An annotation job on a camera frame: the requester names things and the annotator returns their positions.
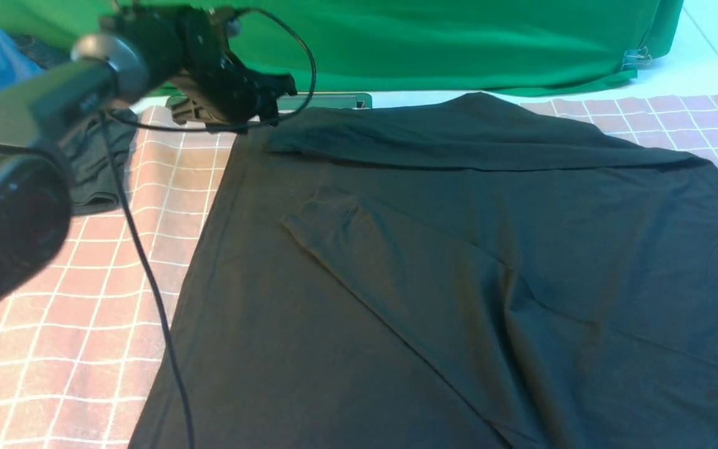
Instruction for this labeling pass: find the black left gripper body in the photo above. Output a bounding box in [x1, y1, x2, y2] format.
[169, 6, 297, 133]

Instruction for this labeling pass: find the gray long-sleeve top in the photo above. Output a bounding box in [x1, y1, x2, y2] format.
[171, 94, 718, 448]

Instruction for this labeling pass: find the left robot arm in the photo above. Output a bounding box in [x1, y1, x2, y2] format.
[0, 2, 297, 301]

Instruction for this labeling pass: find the green backdrop cloth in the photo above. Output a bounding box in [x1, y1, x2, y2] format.
[0, 1, 684, 97]

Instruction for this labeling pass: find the dark gray crumpled garment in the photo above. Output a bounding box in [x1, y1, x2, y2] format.
[10, 34, 140, 216]

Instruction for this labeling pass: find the pink checkered tablecloth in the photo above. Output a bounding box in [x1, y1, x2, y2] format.
[0, 93, 718, 448]

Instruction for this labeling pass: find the metal binder clip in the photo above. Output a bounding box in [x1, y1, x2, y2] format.
[621, 46, 653, 71]

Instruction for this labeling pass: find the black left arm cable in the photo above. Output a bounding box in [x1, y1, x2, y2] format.
[97, 6, 318, 449]

